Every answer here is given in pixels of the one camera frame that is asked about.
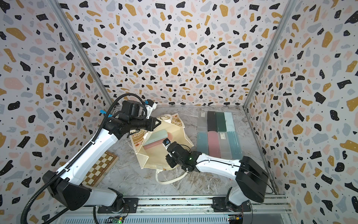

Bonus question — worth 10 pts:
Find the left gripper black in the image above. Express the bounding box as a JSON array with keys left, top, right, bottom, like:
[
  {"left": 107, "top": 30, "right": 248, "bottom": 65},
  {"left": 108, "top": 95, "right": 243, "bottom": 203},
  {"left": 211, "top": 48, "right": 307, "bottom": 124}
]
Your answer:
[{"left": 130, "top": 115, "right": 163, "bottom": 132}]

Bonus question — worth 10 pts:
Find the cream floral canvas bag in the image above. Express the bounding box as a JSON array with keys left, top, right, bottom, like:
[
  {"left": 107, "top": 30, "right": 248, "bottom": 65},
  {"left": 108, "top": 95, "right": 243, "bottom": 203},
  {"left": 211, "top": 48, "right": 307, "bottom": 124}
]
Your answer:
[{"left": 130, "top": 113, "right": 194, "bottom": 185}]

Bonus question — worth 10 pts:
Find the clear frosted pencil case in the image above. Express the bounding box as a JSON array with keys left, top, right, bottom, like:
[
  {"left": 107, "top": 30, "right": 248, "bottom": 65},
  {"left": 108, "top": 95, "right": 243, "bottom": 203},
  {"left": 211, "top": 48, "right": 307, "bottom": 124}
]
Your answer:
[{"left": 218, "top": 132, "right": 232, "bottom": 159}]

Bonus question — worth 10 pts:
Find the black pencil case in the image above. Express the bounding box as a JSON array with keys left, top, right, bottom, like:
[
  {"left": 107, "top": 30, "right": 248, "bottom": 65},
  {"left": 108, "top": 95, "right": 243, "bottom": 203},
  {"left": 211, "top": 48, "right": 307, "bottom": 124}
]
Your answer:
[{"left": 207, "top": 111, "right": 217, "bottom": 132}]

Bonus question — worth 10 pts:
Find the dark green book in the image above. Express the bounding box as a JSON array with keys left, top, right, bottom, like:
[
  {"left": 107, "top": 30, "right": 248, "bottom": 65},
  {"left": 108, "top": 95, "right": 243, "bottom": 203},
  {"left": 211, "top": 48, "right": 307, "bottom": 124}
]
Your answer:
[{"left": 215, "top": 112, "right": 227, "bottom": 132}]

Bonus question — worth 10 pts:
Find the teal translucent pencil case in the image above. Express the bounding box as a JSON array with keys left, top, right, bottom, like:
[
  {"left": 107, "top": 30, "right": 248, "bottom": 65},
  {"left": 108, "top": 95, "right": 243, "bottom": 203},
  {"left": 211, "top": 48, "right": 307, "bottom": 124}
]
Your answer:
[{"left": 227, "top": 131, "right": 243, "bottom": 160}]

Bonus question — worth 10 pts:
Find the light mint pencil case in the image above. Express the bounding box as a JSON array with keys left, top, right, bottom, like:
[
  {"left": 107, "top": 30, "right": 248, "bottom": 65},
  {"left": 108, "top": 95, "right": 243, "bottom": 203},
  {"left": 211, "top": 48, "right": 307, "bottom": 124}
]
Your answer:
[{"left": 224, "top": 112, "right": 235, "bottom": 132}]

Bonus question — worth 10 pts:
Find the translucent grey pencil case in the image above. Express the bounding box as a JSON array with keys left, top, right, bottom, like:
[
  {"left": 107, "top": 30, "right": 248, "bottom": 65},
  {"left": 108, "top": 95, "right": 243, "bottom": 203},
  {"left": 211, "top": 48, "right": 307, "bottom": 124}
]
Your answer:
[{"left": 197, "top": 111, "right": 208, "bottom": 132}]

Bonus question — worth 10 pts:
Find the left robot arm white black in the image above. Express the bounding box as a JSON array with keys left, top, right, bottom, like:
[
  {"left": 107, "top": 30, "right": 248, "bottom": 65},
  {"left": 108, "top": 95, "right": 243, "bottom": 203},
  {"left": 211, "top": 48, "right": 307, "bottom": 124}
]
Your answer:
[{"left": 43, "top": 117, "right": 161, "bottom": 213}]

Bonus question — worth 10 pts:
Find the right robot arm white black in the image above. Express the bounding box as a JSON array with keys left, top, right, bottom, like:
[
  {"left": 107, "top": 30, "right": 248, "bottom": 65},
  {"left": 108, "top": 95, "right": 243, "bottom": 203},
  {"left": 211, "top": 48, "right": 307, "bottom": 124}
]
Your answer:
[{"left": 163, "top": 138, "right": 269, "bottom": 212}]

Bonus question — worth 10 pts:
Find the sage green pencil case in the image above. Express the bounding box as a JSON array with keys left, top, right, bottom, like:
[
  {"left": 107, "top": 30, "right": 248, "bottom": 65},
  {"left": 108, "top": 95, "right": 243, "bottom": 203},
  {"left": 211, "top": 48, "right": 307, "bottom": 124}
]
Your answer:
[{"left": 143, "top": 129, "right": 168, "bottom": 146}]

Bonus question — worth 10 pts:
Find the blue toy microphone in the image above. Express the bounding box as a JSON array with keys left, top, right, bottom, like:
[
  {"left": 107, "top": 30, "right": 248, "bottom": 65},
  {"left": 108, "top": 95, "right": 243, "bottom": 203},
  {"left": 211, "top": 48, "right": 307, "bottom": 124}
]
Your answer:
[{"left": 100, "top": 110, "right": 112, "bottom": 117}]

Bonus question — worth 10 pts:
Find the wooden chessboard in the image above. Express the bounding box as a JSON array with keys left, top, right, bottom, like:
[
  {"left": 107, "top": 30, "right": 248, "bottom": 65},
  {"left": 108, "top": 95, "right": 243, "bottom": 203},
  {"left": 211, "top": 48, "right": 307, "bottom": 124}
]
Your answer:
[{"left": 82, "top": 151, "right": 118, "bottom": 187}]

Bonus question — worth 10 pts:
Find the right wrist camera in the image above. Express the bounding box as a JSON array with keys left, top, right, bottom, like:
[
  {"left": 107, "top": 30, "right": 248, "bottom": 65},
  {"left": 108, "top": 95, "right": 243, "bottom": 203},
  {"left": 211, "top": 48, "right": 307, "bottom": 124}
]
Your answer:
[{"left": 163, "top": 138, "right": 171, "bottom": 147}]

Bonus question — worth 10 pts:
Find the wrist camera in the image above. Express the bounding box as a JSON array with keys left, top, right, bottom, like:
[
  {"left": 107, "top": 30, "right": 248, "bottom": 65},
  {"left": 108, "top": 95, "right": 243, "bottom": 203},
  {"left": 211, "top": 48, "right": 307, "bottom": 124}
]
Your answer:
[
  {"left": 163, "top": 138, "right": 171, "bottom": 147},
  {"left": 120, "top": 99, "right": 157, "bottom": 119}
]

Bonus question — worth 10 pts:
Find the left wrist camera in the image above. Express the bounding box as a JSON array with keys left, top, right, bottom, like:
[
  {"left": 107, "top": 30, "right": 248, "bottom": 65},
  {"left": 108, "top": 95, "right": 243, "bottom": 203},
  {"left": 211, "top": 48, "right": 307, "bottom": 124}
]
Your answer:
[{"left": 120, "top": 99, "right": 157, "bottom": 119}]

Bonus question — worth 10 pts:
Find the black corrugated cable conduit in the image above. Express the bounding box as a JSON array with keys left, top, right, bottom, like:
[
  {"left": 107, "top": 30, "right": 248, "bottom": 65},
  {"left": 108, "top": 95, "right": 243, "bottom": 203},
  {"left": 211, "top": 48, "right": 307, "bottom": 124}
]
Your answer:
[{"left": 20, "top": 93, "right": 146, "bottom": 224}]

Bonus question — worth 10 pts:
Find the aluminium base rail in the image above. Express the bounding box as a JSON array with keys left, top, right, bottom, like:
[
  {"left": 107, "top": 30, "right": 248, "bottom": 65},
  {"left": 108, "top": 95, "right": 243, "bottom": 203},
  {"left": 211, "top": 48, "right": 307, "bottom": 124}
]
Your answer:
[{"left": 55, "top": 195, "right": 295, "bottom": 224}]

